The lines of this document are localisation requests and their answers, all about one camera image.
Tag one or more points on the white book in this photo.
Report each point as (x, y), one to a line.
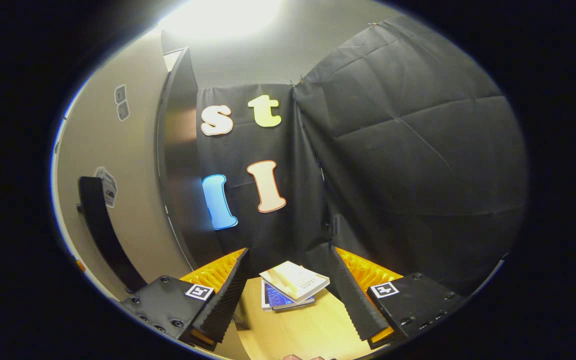
(264, 301)

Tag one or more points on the cream book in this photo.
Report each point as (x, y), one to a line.
(293, 280)

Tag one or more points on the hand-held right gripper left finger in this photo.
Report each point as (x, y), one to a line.
(228, 295)

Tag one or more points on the blue cover book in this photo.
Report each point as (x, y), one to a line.
(278, 299)

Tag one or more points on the ceiling light panel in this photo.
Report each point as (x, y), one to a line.
(223, 17)

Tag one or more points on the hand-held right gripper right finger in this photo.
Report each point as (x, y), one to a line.
(353, 295)

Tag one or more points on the grey shoe cabinet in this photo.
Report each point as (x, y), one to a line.
(180, 165)

